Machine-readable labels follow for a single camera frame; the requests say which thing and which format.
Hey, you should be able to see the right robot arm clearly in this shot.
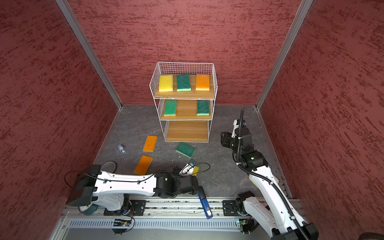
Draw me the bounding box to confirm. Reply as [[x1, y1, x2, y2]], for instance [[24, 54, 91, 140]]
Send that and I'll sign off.
[[221, 128, 319, 240]]

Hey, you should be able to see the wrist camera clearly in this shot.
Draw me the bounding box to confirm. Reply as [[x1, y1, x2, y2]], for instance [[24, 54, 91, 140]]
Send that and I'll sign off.
[[232, 119, 248, 138], [179, 159, 197, 177]]

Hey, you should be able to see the middle wooden shelf board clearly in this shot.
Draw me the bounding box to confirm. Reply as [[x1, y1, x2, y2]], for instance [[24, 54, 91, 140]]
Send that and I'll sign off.
[[159, 99, 214, 121]]

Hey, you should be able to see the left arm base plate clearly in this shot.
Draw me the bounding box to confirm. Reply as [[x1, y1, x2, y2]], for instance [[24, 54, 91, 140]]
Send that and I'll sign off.
[[104, 200, 147, 217]]

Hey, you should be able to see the circuit board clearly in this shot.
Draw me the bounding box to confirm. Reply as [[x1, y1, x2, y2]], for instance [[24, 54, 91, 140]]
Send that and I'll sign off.
[[113, 219, 133, 228], [237, 219, 255, 233]]

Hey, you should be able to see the bright green sponge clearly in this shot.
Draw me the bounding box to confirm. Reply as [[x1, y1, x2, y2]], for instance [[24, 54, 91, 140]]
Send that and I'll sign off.
[[164, 100, 178, 117]]

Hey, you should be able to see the white wire shelf rack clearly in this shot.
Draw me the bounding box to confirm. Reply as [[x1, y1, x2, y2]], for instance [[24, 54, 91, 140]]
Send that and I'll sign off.
[[149, 62, 218, 143]]

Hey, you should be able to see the wooden shelf board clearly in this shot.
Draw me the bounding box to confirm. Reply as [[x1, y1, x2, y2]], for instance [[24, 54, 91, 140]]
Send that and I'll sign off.
[[159, 99, 214, 121], [166, 121, 209, 143], [154, 75, 217, 100]]

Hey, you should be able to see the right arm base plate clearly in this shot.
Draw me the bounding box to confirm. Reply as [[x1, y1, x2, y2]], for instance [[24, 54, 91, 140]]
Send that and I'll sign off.
[[222, 200, 250, 217]]

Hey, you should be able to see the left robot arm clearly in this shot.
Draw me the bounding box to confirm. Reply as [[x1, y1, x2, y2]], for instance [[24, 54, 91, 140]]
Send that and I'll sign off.
[[66, 165, 199, 212]]

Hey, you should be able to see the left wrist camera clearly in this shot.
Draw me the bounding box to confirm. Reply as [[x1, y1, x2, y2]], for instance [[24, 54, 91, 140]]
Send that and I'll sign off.
[[179, 159, 197, 177]]

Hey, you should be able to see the left circuit board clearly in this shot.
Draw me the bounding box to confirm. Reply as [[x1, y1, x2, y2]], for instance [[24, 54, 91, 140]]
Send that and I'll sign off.
[[113, 219, 133, 228]]

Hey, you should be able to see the dark green sponge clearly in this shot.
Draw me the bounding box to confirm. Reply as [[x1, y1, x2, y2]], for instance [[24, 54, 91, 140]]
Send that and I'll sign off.
[[197, 100, 210, 116], [176, 142, 196, 159], [177, 75, 192, 92]]

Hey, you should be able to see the right circuit board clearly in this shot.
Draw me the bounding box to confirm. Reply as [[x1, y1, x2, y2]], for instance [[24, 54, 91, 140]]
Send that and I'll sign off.
[[237, 219, 255, 233]]

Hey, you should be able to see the dark green sponge top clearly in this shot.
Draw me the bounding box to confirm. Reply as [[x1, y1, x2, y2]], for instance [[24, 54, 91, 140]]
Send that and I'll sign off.
[[176, 142, 196, 159]]

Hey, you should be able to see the orange sponge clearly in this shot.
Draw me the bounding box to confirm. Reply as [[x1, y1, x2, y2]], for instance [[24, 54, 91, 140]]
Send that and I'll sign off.
[[143, 135, 158, 152], [196, 75, 210, 91], [134, 155, 153, 176]]

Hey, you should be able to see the top wooden shelf board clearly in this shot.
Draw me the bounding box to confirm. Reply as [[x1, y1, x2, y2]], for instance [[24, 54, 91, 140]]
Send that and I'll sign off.
[[154, 75, 217, 100]]

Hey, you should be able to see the aluminium mounting rail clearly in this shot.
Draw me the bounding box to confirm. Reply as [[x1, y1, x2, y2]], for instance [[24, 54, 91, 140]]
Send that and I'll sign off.
[[60, 196, 307, 219]]

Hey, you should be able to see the yellow sponge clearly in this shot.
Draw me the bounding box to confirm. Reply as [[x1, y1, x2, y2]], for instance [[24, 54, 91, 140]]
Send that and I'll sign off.
[[192, 167, 199, 176], [159, 75, 173, 93]]

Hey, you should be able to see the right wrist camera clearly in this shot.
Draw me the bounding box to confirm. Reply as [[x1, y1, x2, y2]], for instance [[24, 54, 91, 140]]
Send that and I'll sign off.
[[232, 119, 248, 138]]

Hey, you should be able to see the teal alarm clock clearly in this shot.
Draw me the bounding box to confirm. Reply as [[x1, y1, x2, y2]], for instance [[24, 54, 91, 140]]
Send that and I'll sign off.
[[78, 204, 99, 216]]

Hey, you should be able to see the bottom wooden shelf board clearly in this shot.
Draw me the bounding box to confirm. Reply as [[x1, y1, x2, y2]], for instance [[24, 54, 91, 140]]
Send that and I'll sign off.
[[166, 121, 209, 143]]

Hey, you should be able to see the blue black stapler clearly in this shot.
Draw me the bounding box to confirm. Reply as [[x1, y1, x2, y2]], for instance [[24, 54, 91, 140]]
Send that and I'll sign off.
[[197, 186, 213, 220]]

